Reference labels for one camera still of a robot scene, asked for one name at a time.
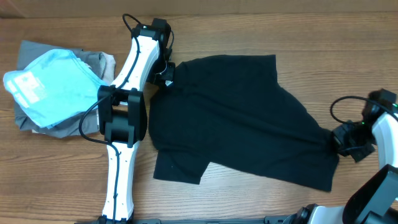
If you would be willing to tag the black t-shirt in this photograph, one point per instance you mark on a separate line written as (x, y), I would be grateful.
(231, 110)

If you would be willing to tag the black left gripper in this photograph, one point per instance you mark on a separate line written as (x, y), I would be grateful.
(168, 74)

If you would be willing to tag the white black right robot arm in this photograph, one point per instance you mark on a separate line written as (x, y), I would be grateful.
(377, 131)

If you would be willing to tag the white pink folded garment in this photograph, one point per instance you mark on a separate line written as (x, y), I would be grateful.
(105, 67)

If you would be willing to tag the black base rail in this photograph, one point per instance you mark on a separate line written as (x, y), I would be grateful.
(266, 220)

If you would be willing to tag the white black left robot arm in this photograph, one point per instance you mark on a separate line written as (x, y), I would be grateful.
(123, 116)

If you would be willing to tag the light blue folded shirt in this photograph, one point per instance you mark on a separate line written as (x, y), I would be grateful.
(54, 87)

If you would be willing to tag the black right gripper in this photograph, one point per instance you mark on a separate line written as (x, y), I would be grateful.
(339, 137)

